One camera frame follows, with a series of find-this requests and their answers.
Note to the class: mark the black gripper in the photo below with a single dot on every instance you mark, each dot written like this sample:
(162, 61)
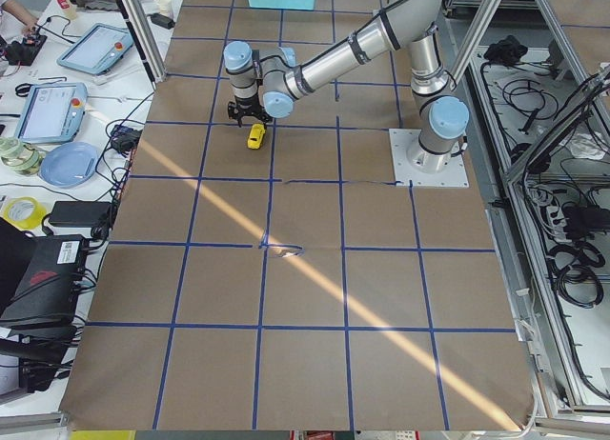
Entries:
(246, 106)

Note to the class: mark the yellow beetle toy car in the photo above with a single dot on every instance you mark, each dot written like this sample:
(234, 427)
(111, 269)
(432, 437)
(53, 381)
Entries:
(256, 136)

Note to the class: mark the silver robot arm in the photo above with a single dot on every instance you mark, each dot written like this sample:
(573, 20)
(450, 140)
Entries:
(267, 83)

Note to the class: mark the left teach pendant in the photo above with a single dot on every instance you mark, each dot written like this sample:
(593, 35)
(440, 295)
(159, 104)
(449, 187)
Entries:
(97, 50)

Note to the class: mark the teach pendant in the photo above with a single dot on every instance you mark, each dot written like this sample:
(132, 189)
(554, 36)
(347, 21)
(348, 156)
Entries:
(53, 113)
(97, 50)

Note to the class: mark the brown paper table mat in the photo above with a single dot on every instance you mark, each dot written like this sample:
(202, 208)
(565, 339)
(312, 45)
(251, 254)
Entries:
(294, 287)

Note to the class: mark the blue plate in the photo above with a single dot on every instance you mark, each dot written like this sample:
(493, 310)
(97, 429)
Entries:
(69, 165)

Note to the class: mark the black power brick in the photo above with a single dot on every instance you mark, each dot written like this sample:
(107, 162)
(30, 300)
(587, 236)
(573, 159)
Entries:
(78, 214)

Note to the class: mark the green tape rolls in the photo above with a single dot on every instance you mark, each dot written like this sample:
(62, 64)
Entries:
(20, 157)

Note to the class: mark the yellow tape roll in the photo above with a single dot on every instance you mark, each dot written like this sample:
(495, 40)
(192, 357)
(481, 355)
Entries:
(25, 213)

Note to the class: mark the black laptop computer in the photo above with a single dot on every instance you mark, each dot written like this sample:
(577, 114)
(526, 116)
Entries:
(39, 277)

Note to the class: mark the aluminium frame post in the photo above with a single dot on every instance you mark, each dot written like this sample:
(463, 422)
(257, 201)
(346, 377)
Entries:
(142, 35)

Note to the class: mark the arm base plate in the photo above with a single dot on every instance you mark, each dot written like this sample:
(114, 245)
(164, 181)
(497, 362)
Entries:
(415, 167)

